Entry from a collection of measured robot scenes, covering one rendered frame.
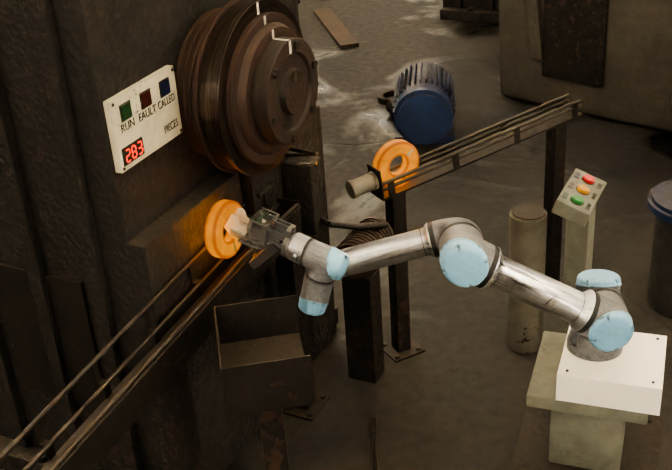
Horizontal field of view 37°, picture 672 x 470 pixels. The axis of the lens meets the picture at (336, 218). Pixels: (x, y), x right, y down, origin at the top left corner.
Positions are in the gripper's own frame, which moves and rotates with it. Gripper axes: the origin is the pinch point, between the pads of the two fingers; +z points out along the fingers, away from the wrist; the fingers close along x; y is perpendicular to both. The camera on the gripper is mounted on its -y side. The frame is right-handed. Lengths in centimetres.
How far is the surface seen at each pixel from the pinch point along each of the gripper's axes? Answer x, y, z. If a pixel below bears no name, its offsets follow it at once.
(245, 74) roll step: -7.2, 40.5, 2.8
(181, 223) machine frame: 11.5, 3.6, 6.3
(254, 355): 25.8, -13.7, -25.7
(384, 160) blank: -62, -3, -20
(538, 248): -80, -24, -72
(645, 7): -279, -9, -62
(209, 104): 1.0, 33.7, 7.5
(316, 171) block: -43.1, -3.3, -6.3
